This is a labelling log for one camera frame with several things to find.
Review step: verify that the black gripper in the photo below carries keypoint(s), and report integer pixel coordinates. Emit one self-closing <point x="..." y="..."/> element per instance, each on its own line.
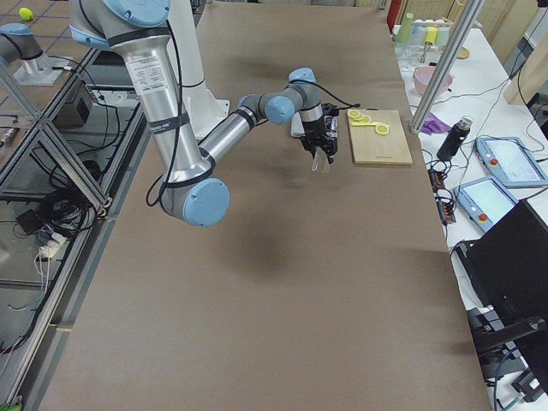
<point x="313" y="131"/>

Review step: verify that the clear glass sauce bottle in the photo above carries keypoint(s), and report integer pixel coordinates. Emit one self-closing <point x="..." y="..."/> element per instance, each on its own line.
<point x="329" y="142"/>

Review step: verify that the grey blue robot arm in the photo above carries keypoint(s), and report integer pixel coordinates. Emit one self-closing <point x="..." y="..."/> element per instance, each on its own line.
<point x="19" y="44"/>
<point x="149" y="36"/>

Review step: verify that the silver digital kitchen scale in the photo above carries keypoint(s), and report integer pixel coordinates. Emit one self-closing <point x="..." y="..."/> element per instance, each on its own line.
<point x="296" y="127"/>

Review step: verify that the green plastic cup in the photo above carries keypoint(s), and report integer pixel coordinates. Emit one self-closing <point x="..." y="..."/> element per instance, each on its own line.
<point x="404" y="31"/>

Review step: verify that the yellow cup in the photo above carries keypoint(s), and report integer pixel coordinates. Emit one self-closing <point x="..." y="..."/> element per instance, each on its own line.
<point x="430" y="36"/>

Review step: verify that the yellow plastic knife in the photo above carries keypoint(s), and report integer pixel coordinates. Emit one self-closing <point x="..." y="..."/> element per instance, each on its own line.
<point x="359" y="124"/>

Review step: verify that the wooden cutting board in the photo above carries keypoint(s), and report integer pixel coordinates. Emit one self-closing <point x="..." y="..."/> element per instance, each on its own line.
<point x="371" y="149"/>

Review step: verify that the lemon slice front left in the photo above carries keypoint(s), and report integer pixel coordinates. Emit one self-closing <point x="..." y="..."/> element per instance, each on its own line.
<point x="382" y="129"/>

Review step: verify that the purple cloth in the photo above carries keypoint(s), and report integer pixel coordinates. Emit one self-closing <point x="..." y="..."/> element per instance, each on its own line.
<point x="433" y="125"/>

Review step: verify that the black power strip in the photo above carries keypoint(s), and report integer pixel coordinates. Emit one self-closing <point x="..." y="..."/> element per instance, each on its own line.
<point x="444" y="198"/>

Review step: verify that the pink bowl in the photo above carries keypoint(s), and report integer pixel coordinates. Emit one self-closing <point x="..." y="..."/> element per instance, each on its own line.
<point x="422" y="77"/>

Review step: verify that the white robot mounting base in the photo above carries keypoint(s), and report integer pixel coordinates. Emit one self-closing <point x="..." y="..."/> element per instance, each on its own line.
<point x="205" y="111"/>

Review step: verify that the black water bottle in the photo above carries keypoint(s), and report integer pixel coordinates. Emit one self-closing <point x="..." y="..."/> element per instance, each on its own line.
<point x="454" y="139"/>

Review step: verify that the blue teach pendant near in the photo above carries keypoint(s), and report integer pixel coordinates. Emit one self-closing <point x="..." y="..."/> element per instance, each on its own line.
<point x="486" y="201"/>

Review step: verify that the blue teach pendant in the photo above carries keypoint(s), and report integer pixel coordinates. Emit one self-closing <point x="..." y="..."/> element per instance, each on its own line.
<point x="486" y="201"/>
<point x="508" y="161"/>

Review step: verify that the blue teach pendant far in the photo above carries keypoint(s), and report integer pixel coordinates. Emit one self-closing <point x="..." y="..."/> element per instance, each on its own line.
<point x="508" y="161"/>

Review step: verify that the black computer monitor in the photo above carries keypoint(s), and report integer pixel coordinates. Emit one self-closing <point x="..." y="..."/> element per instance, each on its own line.
<point x="507" y="266"/>

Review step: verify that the aluminium frame post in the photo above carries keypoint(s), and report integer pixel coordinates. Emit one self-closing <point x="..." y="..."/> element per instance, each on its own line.
<point x="470" y="12"/>

